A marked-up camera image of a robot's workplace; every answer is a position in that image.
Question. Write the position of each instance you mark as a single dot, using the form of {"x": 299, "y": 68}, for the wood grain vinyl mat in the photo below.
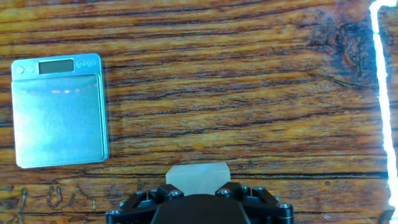
{"x": 248, "y": 93}

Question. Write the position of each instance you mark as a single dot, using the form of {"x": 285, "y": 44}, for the silver digital pocket scale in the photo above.
{"x": 59, "y": 118}

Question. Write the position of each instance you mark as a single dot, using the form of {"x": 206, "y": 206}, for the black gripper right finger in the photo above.
{"x": 267, "y": 213}

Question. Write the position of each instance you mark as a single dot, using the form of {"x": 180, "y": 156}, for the light wooden block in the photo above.
{"x": 199, "y": 179}

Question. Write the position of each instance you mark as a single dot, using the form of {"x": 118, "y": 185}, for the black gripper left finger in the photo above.
{"x": 133, "y": 211}

